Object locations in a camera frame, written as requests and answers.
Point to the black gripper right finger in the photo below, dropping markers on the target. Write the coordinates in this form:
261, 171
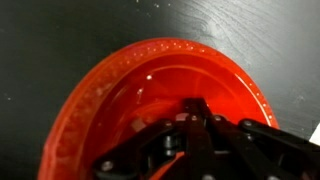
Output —
264, 152

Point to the red plastic bowl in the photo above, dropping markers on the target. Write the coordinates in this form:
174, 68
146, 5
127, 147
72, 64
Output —
137, 85

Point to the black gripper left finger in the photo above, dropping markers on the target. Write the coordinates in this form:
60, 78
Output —
182, 149

